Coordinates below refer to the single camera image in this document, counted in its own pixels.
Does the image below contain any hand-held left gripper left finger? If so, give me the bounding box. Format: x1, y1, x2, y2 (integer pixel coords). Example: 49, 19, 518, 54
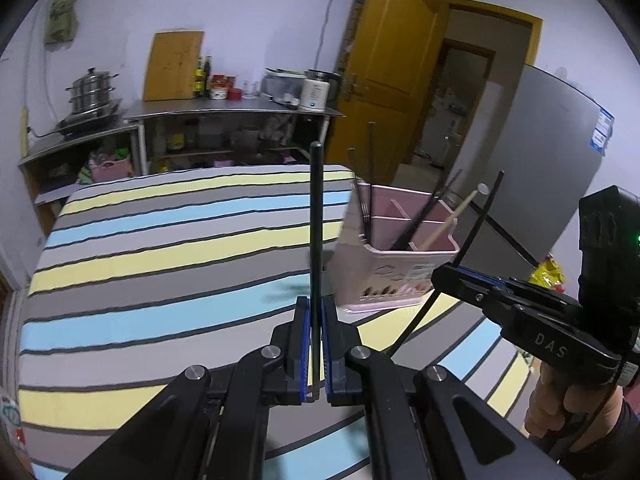
65, 296, 313, 480

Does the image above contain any wall cable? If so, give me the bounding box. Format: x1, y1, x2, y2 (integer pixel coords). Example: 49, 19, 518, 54
315, 0, 341, 73

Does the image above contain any light wooden utensil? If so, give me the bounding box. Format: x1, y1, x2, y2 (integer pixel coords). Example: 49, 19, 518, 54
412, 191, 477, 252

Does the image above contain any wall calendar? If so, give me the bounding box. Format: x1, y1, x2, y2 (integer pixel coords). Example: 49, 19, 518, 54
337, 0, 373, 78

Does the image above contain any pink utensil holder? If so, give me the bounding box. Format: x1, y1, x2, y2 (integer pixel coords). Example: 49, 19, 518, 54
331, 182, 461, 313

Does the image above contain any wooden door frame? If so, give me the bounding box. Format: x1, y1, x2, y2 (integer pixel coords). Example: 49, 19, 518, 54
440, 0, 543, 171

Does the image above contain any stainless steel kitchen table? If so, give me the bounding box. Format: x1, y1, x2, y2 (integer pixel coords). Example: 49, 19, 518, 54
122, 95, 346, 176

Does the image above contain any person's right hand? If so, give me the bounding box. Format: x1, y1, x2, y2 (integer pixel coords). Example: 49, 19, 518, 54
524, 357, 623, 455

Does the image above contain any striped tablecloth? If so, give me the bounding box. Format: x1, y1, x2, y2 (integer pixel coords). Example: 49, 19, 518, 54
17, 164, 531, 480

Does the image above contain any white electric kettle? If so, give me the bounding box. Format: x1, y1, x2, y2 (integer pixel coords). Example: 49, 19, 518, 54
299, 70, 341, 112

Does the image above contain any yellow plastic bag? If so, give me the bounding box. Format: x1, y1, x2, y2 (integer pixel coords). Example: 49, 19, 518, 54
530, 255, 566, 291

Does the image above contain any wooden door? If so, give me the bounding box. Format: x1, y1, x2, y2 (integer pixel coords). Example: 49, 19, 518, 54
325, 0, 451, 186

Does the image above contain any wooden cutting board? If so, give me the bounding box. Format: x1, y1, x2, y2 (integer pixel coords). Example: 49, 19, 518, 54
142, 30, 206, 102

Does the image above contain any blue white refrigerator label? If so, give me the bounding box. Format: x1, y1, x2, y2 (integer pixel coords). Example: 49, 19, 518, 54
590, 108, 615, 152

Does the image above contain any pink box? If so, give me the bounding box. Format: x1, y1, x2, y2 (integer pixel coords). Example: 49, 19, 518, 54
211, 156, 297, 167

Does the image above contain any steel steamer pot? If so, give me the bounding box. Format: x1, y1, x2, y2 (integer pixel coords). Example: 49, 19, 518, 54
66, 66, 120, 113

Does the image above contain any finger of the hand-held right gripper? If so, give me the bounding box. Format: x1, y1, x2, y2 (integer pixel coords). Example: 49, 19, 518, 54
431, 261, 507, 327
459, 268, 582, 312

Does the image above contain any black induction cooker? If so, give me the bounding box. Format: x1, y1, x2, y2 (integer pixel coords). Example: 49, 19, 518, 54
55, 101, 126, 136

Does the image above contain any pink basket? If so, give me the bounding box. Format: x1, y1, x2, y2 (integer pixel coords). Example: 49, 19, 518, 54
87, 155, 133, 183

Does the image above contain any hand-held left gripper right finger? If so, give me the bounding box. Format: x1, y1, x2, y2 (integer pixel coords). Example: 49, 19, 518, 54
321, 296, 576, 480

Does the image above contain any grey kitchen appliance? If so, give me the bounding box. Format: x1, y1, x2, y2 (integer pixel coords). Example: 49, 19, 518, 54
261, 66, 307, 103

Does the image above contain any low wooden cabinet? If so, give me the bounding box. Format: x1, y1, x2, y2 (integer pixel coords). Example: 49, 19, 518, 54
19, 122, 146, 236

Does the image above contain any person's right forearm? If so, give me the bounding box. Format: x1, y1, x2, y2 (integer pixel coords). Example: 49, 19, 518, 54
575, 395, 640, 480

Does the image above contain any grey refrigerator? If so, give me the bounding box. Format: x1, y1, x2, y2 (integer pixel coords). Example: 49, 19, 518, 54
450, 62, 616, 281

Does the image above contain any hanging green cloth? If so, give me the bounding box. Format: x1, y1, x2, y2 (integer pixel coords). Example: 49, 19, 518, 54
44, 0, 83, 46

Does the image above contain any black chopstick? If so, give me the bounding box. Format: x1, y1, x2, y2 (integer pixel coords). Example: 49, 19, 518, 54
389, 171, 505, 357
309, 141, 326, 403
389, 190, 443, 251
395, 169, 463, 251

